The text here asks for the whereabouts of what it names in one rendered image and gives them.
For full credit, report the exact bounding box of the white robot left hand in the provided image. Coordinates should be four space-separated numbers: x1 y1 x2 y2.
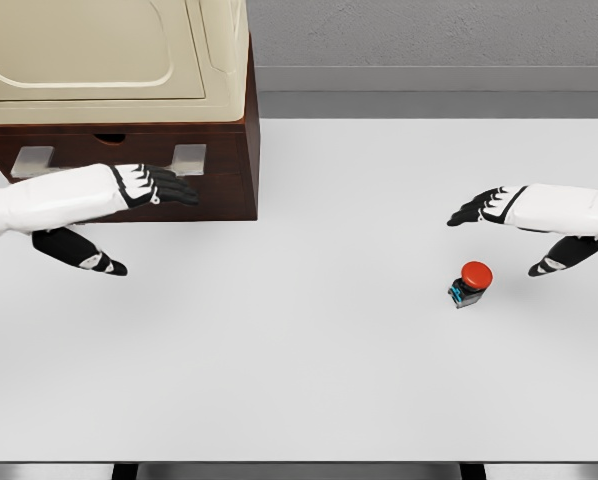
21 162 201 278

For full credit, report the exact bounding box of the brown wooden cabinet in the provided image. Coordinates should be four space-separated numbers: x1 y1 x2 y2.
0 30 263 224

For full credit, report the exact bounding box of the red push-button switch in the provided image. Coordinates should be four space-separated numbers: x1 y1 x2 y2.
446 259 494 310

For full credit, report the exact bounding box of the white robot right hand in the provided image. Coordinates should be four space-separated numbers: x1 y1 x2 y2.
446 184 598 279

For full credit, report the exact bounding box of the cream plastic appliance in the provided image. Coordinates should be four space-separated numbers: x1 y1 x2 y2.
0 0 251 125

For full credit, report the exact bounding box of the brown wooden cabinet drawer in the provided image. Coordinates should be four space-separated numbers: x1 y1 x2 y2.
0 131 244 176

